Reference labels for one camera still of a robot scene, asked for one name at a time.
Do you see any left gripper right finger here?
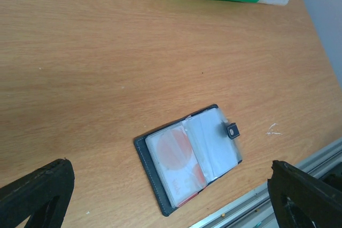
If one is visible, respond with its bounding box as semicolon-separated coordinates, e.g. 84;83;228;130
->
267;160;341;227

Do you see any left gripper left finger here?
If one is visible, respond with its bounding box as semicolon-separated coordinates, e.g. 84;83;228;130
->
1;159;75;227

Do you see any dark blue card holder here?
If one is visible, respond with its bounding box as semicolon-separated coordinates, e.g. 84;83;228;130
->
134;104;243;217

